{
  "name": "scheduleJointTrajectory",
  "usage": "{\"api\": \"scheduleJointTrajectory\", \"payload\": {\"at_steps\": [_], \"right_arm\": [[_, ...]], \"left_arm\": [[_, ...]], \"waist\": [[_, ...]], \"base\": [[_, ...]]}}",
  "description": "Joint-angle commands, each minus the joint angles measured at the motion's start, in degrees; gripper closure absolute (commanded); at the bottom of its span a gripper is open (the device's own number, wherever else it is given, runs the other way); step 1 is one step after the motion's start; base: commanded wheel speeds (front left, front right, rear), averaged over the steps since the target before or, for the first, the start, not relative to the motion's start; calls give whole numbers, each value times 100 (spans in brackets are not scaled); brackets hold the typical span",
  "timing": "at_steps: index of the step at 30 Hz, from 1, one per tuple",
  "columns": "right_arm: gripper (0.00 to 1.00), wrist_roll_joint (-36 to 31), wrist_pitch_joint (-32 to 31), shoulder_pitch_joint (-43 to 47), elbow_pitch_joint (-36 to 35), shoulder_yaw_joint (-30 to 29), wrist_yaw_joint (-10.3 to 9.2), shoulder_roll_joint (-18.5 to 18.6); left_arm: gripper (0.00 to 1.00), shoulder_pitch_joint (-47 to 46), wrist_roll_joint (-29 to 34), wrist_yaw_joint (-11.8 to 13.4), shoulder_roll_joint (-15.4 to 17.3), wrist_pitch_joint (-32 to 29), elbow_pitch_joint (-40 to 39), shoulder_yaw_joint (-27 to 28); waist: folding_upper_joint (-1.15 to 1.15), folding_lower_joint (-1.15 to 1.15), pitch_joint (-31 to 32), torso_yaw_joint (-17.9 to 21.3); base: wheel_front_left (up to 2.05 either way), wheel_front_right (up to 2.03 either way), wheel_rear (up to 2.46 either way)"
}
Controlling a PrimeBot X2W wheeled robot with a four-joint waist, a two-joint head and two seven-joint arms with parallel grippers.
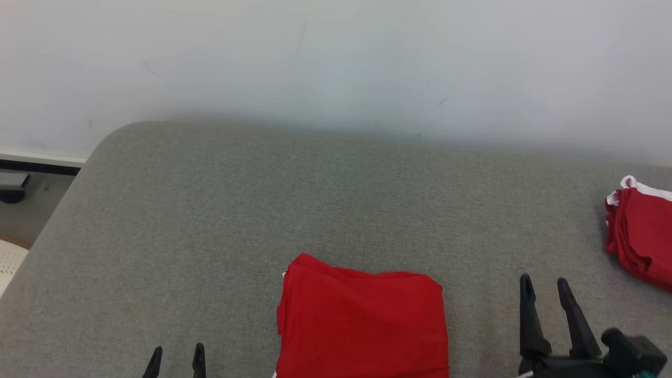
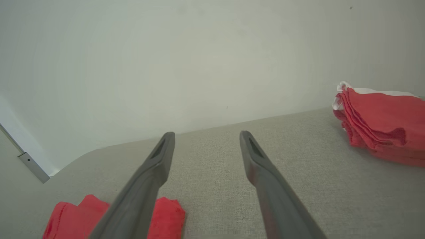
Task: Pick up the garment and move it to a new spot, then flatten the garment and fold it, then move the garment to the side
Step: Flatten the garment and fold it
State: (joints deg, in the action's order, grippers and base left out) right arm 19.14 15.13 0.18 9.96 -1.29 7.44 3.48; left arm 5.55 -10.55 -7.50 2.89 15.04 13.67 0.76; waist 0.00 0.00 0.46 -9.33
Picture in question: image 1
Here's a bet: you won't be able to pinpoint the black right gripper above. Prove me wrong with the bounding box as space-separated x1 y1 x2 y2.
517 274 668 378

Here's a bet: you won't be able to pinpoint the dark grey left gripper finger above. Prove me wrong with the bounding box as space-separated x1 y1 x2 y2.
142 346 164 378
192 343 207 378

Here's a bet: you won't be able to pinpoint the red shorts with white trim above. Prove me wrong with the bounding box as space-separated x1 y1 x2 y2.
605 175 672 292

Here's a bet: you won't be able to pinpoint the red basketball jersey number 23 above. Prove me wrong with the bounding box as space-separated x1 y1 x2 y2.
275 253 450 378

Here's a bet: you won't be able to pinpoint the white perforated basket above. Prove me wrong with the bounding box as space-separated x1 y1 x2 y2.
0 239 31 298

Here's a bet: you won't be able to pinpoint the grey metal box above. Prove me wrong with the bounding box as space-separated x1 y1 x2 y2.
0 171 30 205

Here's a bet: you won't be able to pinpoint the white skirting board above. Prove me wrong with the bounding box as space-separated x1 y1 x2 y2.
0 151 88 177

